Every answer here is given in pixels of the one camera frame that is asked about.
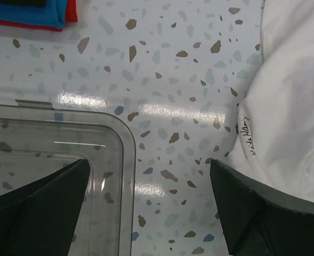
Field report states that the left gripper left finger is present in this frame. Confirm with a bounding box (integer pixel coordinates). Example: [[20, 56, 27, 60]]
[[0, 159, 90, 256]]

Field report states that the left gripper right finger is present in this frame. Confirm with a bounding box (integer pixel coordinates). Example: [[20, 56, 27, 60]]
[[210, 160, 314, 256]]

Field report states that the white printed t-shirt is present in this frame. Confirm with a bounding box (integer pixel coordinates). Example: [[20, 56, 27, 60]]
[[228, 1, 314, 202]]

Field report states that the clear plastic bin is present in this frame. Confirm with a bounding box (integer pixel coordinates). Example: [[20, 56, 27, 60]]
[[0, 101, 136, 255]]

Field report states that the folded blue t-shirt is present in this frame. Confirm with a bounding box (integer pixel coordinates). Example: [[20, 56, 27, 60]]
[[0, 1, 68, 29]]

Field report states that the folded red t-shirt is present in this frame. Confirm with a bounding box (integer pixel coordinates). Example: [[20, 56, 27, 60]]
[[0, 1, 77, 31]]

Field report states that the folded black t-shirt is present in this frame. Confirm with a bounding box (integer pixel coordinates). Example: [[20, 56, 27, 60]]
[[0, 0, 46, 7]]

